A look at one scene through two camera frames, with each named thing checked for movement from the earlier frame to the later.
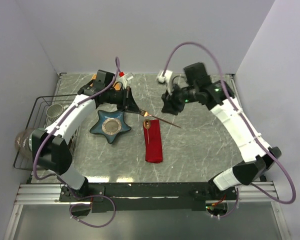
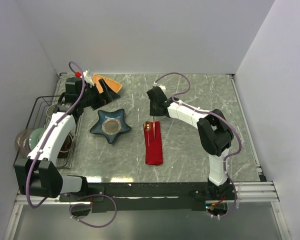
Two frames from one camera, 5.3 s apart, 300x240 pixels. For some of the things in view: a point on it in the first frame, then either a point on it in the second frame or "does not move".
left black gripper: (128, 103) to (108, 96)
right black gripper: (169, 104) to (152, 112)
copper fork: (146, 114) to (154, 126)
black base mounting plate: (122, 196) does not move
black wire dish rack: (44, 109) does not move
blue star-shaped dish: (110, 124) does not move
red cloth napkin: (154, 150) does not move
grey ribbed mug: (54, 112) does not move
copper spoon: (147, 124) does not move
